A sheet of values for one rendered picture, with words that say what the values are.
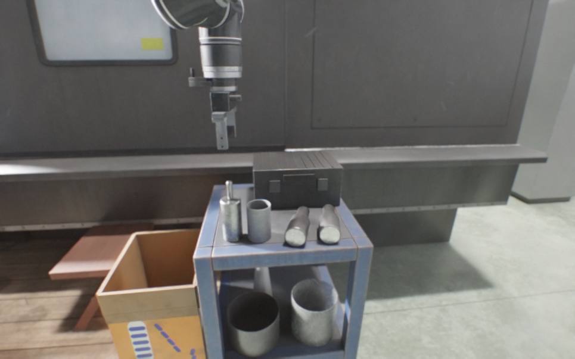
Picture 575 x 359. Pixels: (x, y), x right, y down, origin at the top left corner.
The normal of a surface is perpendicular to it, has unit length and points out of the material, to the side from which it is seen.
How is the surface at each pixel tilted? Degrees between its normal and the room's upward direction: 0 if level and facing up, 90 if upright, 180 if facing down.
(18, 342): 0
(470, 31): 86
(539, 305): 0
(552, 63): 90
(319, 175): 90
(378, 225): 90
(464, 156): 31
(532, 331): 0
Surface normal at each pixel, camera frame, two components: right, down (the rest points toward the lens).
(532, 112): -0.99, 0.04
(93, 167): 0.07, -0.61
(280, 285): 0.01, -0.93
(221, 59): 0.25, 0.36
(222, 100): 0.00, 0.37
